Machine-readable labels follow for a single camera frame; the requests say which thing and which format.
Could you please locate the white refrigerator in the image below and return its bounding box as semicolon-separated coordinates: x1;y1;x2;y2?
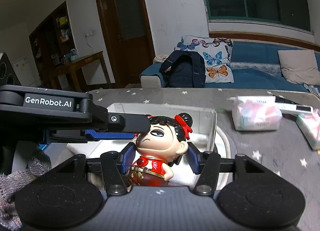
12;57;35;86

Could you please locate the white remote control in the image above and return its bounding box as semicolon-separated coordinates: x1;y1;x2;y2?
275;96;313;115

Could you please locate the grey star-pattern table mat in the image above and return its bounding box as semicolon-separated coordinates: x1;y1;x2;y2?
90;88;319;230

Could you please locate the wooden side table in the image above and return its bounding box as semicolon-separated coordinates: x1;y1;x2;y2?
48;51;113;92

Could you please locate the beige cushion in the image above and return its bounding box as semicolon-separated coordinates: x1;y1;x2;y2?
278;50;319;85

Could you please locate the red-dress doll figurine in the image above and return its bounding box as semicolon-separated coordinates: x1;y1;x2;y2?
128;113;193;187

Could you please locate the grey knitted sleeve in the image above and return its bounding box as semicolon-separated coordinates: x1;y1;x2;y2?
1;150;52;230

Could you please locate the white storage box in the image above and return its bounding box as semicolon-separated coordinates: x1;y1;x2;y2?
67;103;231;188

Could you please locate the dark blue backpack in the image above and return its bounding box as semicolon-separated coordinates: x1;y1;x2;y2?
159;50;206;88

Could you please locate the blue sofa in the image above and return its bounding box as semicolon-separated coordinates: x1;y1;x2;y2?
140;40;319;95

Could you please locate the butterfly print pillow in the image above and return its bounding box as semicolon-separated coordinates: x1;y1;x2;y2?
175;35;234;83

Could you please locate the pastel tissue pack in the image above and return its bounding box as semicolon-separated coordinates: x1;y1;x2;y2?
230;96;283;131
296;109;320;150

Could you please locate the dark wooden door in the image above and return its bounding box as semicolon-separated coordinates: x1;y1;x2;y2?
96;0;155;88

